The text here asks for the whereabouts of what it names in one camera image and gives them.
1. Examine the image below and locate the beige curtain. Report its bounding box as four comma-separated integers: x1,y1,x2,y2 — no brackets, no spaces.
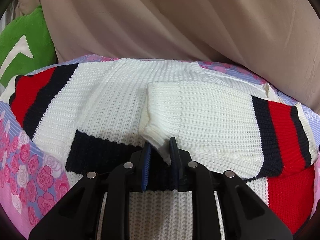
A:
16,0,320,113

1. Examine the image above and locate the white red navy knit sweater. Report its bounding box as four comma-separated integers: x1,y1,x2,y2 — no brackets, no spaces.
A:
1,59,319,239

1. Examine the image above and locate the green pillow with white mark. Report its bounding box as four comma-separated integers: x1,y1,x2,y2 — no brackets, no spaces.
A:
1,5,57,87

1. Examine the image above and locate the pink floral bed sheet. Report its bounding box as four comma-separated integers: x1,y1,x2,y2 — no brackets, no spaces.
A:
1,59,319,239

